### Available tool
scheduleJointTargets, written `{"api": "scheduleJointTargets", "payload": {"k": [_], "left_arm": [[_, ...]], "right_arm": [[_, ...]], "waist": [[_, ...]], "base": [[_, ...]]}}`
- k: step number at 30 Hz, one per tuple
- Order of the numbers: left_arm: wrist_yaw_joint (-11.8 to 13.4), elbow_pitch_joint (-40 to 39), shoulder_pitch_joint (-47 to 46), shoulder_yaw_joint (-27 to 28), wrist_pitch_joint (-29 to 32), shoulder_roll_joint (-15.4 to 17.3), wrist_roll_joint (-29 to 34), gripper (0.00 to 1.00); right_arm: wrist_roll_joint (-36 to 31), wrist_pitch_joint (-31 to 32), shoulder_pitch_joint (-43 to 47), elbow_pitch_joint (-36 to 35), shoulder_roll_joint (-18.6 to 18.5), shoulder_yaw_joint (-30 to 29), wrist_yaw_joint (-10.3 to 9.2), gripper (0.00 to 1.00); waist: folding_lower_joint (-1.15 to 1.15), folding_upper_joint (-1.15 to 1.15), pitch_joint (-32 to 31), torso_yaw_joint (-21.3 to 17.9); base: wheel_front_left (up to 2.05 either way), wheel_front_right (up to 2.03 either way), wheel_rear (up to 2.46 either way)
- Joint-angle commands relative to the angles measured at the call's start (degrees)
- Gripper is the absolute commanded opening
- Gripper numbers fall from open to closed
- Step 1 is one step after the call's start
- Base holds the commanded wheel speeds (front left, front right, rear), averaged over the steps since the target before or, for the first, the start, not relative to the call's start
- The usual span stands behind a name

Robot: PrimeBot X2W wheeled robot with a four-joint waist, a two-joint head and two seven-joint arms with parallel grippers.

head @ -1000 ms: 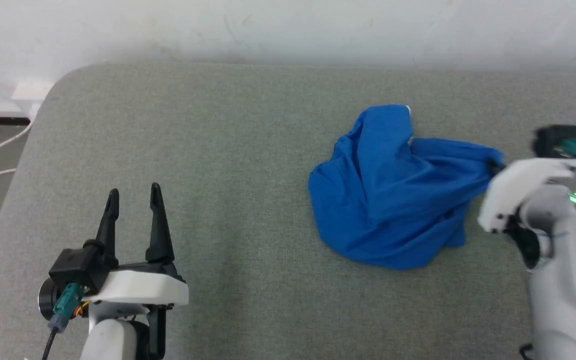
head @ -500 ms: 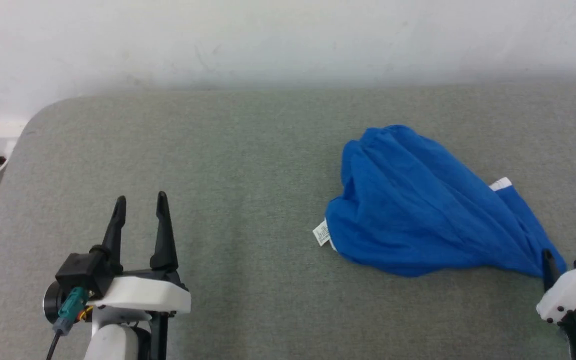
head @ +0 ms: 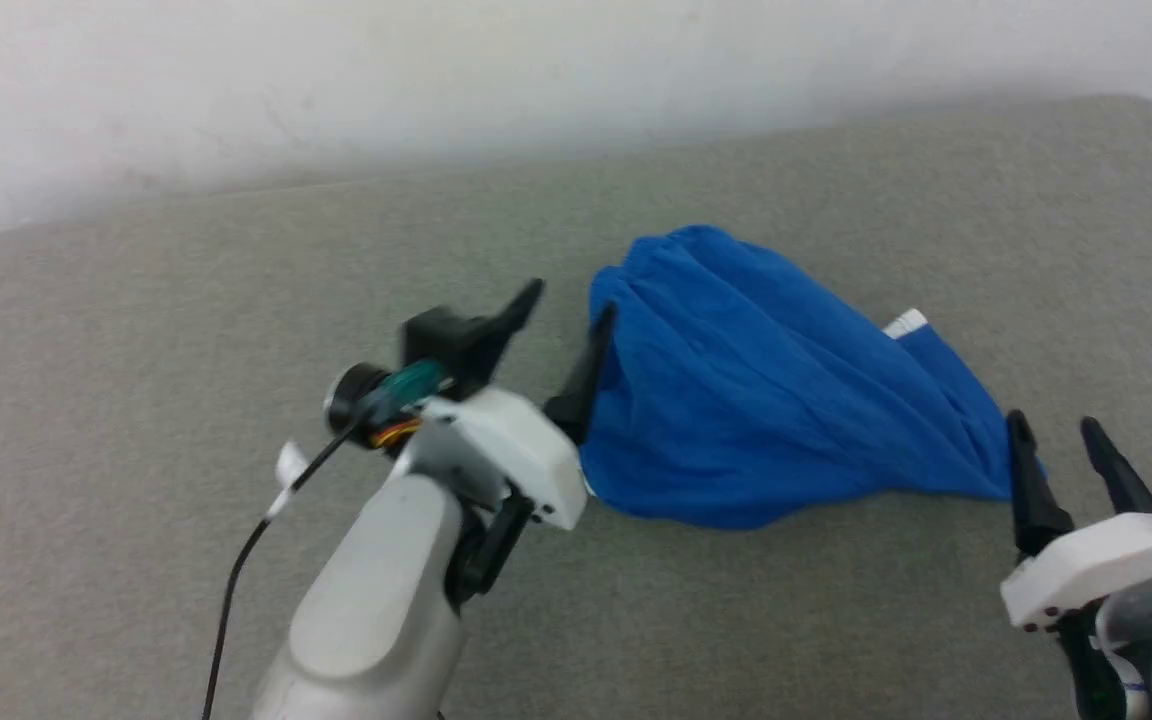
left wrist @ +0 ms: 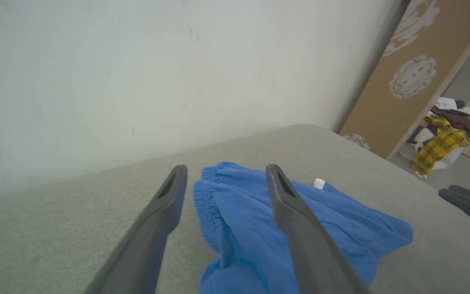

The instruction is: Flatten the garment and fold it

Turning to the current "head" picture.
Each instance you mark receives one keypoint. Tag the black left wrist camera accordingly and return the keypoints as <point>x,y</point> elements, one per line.
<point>436,345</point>

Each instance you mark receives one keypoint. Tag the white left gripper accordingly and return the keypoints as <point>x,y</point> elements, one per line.
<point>511,445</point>

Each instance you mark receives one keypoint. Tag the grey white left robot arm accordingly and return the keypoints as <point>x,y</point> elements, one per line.
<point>376,600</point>

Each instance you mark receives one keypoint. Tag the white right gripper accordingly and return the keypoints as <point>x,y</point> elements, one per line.
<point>1096,565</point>

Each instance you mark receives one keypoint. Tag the blue garment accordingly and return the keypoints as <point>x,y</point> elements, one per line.
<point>756,390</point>

